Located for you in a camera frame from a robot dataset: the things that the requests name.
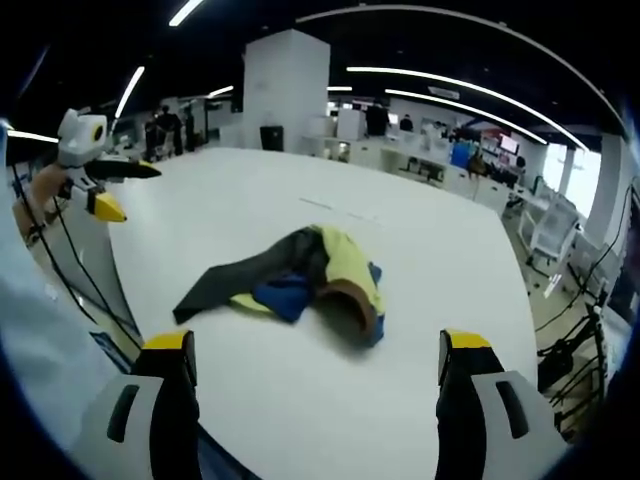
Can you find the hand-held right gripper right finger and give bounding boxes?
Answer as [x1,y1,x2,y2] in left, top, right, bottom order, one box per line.
[433,327,569,480]

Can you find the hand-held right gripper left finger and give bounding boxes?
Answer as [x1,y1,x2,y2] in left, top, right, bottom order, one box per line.
[74,329,203,480]

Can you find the yellow blue grey garment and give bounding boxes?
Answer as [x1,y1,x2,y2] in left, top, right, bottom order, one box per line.
[172,224,389,350]

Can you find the person's left hand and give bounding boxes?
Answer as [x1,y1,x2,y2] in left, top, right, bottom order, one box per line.
[29,164,72,215]

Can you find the black metal stand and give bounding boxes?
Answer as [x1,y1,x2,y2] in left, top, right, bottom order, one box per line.
[536,298,614,444]

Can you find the black waste bin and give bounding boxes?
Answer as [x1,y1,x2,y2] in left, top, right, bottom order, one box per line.
[259,124,285,152]

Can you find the white square pillar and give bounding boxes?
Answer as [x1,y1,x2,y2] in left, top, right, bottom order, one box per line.
[242,28,331,150]

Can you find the white mesh chair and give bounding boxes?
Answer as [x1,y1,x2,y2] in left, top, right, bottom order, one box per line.
[518,191,584,274]

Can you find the blue board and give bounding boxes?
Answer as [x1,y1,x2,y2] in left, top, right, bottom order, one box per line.
[451,141,477,169]

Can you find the black cable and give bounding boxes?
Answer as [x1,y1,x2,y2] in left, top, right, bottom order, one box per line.
[52,197,144,351]
[10,162,99,325]

